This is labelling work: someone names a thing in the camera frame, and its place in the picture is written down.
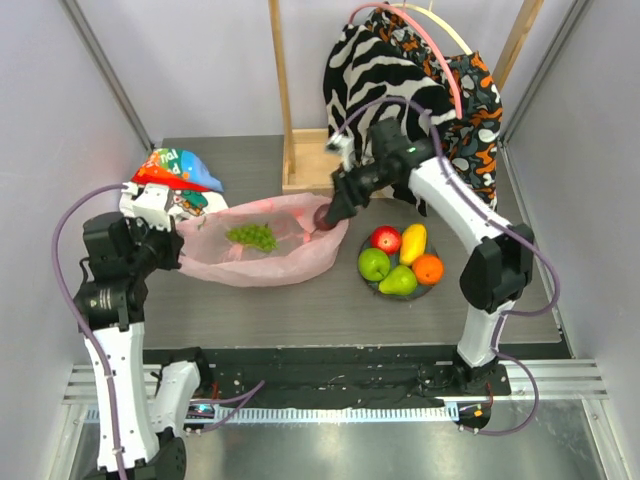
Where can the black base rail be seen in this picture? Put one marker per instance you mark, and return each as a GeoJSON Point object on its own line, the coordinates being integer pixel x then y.
{"type": "Point", "coordinates": [349, 377]}

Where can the blue ceramic plate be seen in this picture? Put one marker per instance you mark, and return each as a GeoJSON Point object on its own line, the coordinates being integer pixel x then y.
{"type": "Point", "coordinates": [400, 264]}

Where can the wooden clothes rack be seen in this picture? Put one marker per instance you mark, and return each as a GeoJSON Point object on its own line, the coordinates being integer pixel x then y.
{"type": "Point", "coordinates": [305, 165]}

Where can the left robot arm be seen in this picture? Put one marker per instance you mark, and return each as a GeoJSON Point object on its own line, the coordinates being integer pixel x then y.
{"type": "Point", "coordinates": [141, 435]}

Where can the orange grey patterned garment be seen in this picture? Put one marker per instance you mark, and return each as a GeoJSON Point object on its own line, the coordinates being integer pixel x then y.
{"type": "Point", "coordinates": [471, 143]}

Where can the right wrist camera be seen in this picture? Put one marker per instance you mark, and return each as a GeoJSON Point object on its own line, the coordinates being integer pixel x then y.
{"type": "Point", "coordinates": [342, 146]}

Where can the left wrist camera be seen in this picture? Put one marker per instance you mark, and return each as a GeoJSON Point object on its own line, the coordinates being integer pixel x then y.
{"type": "Point", "coordinates": [149, 202]}

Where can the green fake pear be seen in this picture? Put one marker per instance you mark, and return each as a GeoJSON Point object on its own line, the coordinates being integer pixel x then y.
{"type": "Point", "coordinates": [401, 281]}

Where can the pink hanger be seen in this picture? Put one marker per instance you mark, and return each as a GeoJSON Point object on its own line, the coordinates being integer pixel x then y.
{"type": "Point", "coordinates": [396, 28]}

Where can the colourful cartoon cloth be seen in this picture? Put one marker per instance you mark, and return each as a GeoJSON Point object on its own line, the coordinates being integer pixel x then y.
{"type": "Point", "coordinates": [187, 188]}

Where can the zebra pattern garment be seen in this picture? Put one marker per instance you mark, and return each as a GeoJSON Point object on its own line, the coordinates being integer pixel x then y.
{"type": "Point", "coordinates": [367, 80]}

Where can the cream hanger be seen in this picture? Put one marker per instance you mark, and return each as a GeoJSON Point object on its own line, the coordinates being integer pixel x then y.
{"type": "Point", "coordinates": [427, 12]}

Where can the fake orange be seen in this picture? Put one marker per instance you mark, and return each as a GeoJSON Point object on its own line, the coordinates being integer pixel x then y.
{"type": "Point", "coordinates": [428, 269]}

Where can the yellow fake mango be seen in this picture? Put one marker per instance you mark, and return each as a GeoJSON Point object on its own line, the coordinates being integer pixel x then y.
{"type": "Point", "coordinates": [413, 243]}

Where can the green fake grapes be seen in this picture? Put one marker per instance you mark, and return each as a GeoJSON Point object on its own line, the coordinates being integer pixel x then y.
{"type": "Point", "coordinates": [257, 236]}

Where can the white cable duct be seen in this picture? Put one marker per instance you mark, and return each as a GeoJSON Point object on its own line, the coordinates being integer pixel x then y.
{"type": "Point", "coordinates": [448, 413]}

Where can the red fake apple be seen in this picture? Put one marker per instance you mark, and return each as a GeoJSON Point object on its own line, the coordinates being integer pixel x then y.
{"type": "Point", "coordinates": [387, 239]}

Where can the green fake apple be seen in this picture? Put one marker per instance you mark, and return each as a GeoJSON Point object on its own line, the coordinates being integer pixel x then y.
{"type": "Point", "coordinates": [374, 264]}

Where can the dark red fake plum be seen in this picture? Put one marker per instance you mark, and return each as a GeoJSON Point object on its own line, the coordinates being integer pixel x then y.
{"type": "Point", "coordinates": [320, 219]}

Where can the pink plastic bag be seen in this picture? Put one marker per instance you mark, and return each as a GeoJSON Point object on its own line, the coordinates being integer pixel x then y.
{"type": "Point", "coordinates": [302, 252]}

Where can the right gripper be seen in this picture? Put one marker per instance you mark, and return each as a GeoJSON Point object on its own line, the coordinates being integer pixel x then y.
{"type": "Point", "coordinates": [345, 191]}

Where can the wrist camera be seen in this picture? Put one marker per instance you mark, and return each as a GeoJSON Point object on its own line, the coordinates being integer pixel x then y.
{"type": "Point", "coordinates": [342, 146]}
{"type": "Point", "coordinates": [149, 202]}

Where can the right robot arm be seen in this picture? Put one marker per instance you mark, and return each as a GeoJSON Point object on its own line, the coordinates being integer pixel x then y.
{"type": "Point", "coordinates": [500, 260]}

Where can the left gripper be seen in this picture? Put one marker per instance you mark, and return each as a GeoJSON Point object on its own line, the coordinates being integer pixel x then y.
{"type": "Point", "coordinates": [172, 241]}

